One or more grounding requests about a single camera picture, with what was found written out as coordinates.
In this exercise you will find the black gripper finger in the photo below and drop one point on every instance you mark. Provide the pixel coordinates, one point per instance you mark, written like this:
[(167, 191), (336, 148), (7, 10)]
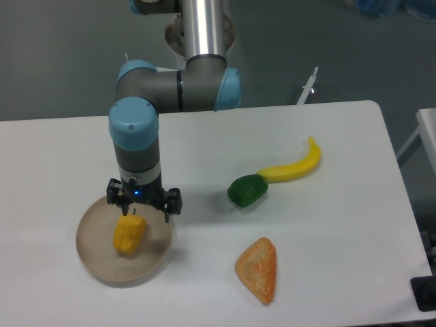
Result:
[(169, 202), (116, 196)]

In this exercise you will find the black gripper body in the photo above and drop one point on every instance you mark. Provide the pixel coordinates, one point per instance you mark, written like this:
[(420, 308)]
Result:
[(151, 193)]

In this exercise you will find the yellow bell pepper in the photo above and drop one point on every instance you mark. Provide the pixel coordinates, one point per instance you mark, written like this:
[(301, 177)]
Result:
[(128, 233)]

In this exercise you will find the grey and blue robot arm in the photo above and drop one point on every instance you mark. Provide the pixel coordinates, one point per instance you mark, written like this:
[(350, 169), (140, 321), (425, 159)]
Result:
[(143, 92)]

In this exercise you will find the beige round plate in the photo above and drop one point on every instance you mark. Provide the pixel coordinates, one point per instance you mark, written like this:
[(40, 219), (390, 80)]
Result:
[(94, 237)]

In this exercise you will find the green bell pepper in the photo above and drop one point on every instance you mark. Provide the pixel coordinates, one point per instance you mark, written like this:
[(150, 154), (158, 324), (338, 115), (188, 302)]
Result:
[(247, 189)]

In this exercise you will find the orange triangular toast slice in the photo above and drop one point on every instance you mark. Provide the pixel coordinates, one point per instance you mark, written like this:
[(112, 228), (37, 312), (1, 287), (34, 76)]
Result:
[(256, 268)]

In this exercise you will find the yellow banana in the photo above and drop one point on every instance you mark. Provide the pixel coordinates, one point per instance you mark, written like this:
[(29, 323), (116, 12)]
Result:
[(298, 169)]

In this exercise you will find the black device at table edge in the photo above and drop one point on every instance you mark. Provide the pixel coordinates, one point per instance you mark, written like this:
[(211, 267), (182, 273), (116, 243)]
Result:
[(424, 292)]

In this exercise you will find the white side table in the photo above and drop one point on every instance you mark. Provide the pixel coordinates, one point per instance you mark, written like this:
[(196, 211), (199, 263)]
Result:
[(424, 134)]

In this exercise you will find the blue plastic bag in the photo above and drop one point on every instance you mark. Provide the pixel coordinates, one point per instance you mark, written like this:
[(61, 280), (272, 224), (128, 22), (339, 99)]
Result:
[(423, 10)]

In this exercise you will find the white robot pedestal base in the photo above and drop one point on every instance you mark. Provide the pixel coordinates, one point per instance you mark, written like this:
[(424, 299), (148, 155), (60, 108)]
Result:
[(174, 35)]

